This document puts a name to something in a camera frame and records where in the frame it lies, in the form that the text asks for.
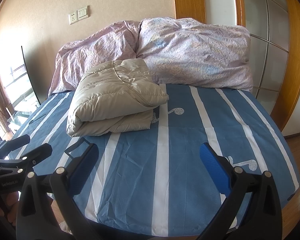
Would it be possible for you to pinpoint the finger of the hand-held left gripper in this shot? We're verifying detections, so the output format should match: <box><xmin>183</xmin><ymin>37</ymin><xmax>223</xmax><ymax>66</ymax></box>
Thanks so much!
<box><xmin>0</xmin><ymin>134</ymin><xmax>30</xmax><ymax>155</ymax></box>
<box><xmin>0</xmin><ymin>144</ymin><xmax>53</xmax><ymax>173</ymax></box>

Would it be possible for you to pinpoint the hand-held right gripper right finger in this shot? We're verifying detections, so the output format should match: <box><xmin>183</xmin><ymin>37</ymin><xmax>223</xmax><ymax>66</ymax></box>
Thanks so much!
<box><xmin>199</xmin><ymin>142</ymin><xmax>283</xmax><ymax>240</ymax></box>

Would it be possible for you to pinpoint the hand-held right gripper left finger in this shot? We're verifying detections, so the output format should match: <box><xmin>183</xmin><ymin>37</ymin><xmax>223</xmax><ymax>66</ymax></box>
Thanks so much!
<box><xmin>16</xmin><ymin>142</ymin><xmax>100</xmax><ymax>240</ymax></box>

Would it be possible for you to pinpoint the beige puffer jacket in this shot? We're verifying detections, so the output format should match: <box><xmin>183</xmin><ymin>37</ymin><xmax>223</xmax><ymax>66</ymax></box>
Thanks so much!
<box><xmin>66</xmin><ymin>59</ymin><xmax>169</xmax><ymax>137</ymax></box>

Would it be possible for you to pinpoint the person's left hand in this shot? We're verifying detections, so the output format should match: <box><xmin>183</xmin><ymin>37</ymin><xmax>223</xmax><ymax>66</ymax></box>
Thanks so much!
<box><xmin>0</xmin><ymin>194</ymin><xmax>19</xmax><ymax>227</ymax></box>

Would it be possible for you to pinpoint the glass television stand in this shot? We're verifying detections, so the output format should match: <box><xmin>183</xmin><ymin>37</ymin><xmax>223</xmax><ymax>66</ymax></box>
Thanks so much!
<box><xmin>5</xmin><ymin>90</ymin><xmax>40</xmax><ymax>133</ymax></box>

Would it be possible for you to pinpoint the blue striped bed sheet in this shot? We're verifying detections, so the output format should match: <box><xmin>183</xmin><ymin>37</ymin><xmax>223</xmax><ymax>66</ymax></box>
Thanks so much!
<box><xmin>9</xmin><ymin>83</ymin><xmax>300</xmax><ymax>233</ymax></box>

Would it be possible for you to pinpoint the flat television screen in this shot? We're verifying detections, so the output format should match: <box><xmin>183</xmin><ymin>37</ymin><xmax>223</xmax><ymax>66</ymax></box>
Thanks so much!
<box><xmin>0</xmin><ymin>45</ymin><xmax>44</xmax><ymax>105</ymax></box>

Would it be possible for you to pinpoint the pink floral duvet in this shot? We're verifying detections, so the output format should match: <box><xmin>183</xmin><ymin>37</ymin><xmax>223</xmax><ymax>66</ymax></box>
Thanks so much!
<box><xmin>48</xmin><ymin>17</ymin><xmax>254</xmax><ymax>97</ymax></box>

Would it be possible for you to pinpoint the frosted glass sliding door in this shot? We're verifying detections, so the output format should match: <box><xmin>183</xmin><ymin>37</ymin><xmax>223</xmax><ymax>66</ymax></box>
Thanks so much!
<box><xmin>240</xmin><ymin>0</ymin><xmax>290</xmax><ymax>115</ymax></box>

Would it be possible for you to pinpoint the white light switch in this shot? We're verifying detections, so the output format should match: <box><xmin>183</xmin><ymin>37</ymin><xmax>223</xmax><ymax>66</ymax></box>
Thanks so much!
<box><xmin>77</xmin><ymin>5</ymin><xmax>90</xmax><ymax>19</ymax></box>

